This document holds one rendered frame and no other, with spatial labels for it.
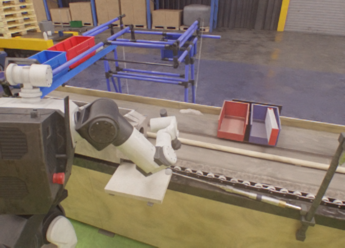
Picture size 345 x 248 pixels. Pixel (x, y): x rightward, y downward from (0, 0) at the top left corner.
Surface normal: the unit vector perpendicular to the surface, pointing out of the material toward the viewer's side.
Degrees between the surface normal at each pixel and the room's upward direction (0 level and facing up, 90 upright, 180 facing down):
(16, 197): 91
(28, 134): 76
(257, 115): 88
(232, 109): 88
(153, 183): 0
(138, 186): 0
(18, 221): 29
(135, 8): 90
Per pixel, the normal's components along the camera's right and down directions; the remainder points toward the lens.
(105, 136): 0.22, 0.44
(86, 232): 0.00, -0.86
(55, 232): 0.96, 0.15
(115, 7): -0.31, 0.48
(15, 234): -0.15, -0.51
